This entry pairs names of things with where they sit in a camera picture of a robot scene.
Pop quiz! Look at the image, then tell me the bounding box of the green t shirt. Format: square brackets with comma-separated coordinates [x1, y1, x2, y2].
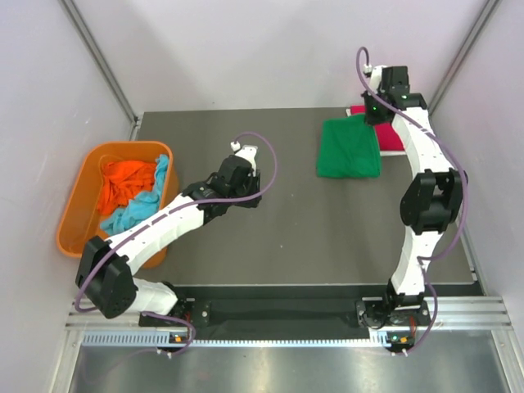
[316, 114, 382, 178]

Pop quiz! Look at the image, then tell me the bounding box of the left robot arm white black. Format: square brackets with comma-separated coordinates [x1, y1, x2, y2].
[75, 146, 261, 325]

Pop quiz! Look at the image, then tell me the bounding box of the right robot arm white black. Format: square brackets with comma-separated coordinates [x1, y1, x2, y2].
[357, 64, 466, 329]

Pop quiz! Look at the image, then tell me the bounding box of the folded red t shirt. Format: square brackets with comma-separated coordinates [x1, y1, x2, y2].
[373, 123, 405, 156]

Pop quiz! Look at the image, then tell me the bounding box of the folded white t shirt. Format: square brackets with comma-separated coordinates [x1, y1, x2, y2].
[330, 106, 405, 160]

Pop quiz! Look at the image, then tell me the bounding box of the light blue t shirt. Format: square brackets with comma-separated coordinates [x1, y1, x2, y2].
[99, 154, 169, 236]

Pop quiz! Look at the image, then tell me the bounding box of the orange t shirt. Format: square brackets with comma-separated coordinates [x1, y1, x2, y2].
[97, 160, 156, 215]

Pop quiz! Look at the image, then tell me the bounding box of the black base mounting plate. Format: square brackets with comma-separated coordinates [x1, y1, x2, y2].
[138, 284, 431, 341]

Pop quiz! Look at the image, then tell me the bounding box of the orange plastic basket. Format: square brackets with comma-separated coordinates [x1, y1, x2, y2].
[56, 141, 179, 258]

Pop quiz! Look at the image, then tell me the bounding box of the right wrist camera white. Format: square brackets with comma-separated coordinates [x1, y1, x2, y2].
[363, 64, 386, 93]

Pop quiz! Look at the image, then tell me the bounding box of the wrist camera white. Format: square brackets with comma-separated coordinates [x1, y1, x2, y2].
[363, 64, 386, 93]
[230, 141, 258, 172]

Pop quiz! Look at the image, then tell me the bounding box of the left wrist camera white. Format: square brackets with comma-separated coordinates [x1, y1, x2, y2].
[230, 141, 258, 172]

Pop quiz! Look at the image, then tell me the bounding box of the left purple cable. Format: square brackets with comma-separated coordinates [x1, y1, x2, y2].
[73, 131, 278, 355]

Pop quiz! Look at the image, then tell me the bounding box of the purple cable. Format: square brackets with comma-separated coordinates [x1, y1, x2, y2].
[355, 46, 470, 355]
[73, 131, 278, 355]

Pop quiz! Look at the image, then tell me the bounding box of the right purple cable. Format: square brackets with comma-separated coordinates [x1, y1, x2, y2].
[355, 46, 470, 355]

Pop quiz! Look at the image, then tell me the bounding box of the slotted grey cable duct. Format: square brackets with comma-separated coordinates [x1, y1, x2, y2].
[82, 331, 408, 348]

